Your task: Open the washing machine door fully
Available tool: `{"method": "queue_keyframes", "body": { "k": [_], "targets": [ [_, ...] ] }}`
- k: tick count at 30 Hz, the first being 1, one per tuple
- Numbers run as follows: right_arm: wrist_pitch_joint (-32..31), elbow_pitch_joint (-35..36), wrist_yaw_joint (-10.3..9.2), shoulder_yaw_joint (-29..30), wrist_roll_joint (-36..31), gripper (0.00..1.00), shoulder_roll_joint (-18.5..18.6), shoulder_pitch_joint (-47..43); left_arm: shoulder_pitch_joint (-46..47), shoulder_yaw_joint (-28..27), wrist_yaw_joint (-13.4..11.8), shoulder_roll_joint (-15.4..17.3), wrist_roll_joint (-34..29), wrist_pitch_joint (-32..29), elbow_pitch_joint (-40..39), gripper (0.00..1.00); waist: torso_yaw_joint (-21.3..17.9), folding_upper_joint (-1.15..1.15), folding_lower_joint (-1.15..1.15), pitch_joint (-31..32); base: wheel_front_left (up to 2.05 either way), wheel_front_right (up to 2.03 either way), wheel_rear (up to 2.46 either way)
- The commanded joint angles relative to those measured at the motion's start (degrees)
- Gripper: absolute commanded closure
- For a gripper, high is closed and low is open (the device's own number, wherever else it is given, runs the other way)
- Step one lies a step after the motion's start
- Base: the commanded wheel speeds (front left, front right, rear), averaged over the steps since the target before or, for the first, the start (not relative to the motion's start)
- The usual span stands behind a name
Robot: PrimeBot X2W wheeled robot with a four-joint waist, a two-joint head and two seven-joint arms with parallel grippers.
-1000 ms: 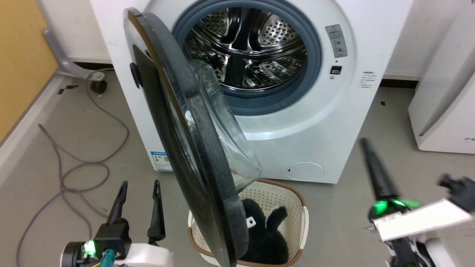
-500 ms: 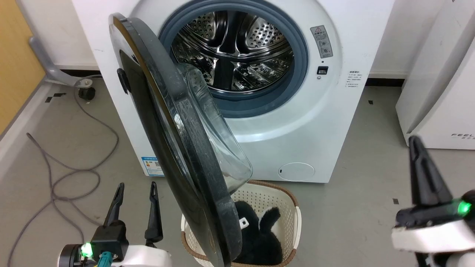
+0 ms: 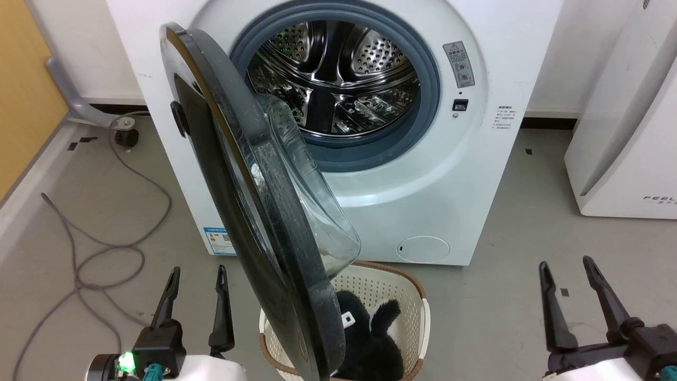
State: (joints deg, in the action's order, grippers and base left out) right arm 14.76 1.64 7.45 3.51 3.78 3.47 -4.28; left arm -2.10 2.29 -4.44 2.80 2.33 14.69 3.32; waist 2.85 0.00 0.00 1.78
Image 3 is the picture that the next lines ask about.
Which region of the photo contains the grey rubber door gasket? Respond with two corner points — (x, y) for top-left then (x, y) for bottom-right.
(229, 0), (441, 173)

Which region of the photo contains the round white filter cover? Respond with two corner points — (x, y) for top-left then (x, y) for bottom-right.
(397, 236), (451, 263)

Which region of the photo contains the white air purifier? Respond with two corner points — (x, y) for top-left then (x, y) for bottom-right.
(564, 0), (677, 220)

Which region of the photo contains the orange wooden panel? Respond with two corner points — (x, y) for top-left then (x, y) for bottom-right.
(0, 0), (70, 202)

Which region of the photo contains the black fluffy garment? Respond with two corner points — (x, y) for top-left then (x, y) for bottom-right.
(331, 290), (405, 381)

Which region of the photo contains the grey warning sticker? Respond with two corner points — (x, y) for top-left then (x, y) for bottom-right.
(443, 41), (475, 88)

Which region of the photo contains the grey caster leg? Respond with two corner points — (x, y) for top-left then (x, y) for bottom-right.
(45, 56), (135, 129)

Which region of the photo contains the cream plastic laundry basket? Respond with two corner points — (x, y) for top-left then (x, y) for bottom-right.
(259, 260), (431, 381)

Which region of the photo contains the grey power cable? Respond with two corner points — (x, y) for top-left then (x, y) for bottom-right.
(12, 126), (173, 381)

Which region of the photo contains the black round washer door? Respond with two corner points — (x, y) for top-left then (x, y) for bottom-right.
(160, 22), (362, 381)

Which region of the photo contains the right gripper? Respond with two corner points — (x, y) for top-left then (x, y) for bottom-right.
(539, 256), (677, 381)

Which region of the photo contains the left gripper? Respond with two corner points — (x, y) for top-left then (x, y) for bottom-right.
(87, 265), (248, 381)

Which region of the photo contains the blue energy label sticker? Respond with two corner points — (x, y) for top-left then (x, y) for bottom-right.
(203, 228), (237, 256)

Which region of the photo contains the small white text label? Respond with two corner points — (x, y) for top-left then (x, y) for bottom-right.
(492, 106), (516, 131)

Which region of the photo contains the steel perforated washer drum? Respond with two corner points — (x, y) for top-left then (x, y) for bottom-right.
(246, 20), (422, 139)

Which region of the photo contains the white front-load washing machine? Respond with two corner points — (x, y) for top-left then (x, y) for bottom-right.
(106, 0), (564, 267)

